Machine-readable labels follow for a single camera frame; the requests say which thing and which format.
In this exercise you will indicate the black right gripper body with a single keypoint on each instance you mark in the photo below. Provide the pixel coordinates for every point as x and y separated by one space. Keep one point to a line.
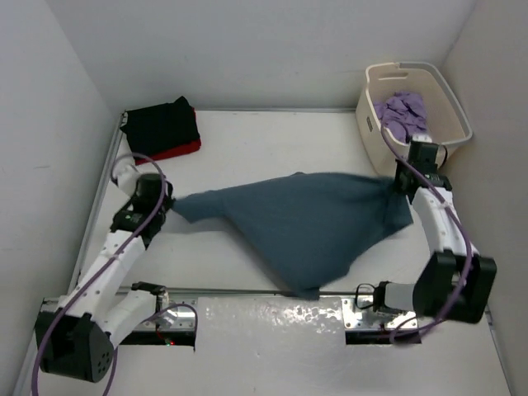
403 181

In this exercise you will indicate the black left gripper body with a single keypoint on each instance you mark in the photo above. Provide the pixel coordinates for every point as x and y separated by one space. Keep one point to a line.
166 202

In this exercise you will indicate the red t shirt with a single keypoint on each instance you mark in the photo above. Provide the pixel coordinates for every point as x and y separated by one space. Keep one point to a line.
160 149

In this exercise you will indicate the black t shirt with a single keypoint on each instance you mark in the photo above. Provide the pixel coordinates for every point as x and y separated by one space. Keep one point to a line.
175 121

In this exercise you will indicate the teal t shirt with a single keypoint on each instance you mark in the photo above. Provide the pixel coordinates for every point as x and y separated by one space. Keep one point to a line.
307 227

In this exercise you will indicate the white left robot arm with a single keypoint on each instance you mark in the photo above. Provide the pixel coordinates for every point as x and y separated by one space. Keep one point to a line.
79 339

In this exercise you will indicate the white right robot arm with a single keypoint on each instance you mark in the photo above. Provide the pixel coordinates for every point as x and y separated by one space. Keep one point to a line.
456 281

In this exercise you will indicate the cream plastic laundry basket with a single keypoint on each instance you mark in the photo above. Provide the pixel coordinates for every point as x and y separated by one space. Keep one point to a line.
447 124

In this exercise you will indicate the lavender t shirt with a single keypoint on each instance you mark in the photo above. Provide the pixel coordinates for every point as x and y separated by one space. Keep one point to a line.
404 114

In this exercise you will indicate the white front cover panel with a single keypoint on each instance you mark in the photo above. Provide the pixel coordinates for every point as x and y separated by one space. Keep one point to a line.
251 346

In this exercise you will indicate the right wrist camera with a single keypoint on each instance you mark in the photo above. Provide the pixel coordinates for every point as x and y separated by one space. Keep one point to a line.
422 138

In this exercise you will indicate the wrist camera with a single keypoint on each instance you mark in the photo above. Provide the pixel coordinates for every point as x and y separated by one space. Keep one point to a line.
124 176
422 138

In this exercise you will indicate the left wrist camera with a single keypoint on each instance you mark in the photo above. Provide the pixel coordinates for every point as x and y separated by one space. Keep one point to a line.
124 176

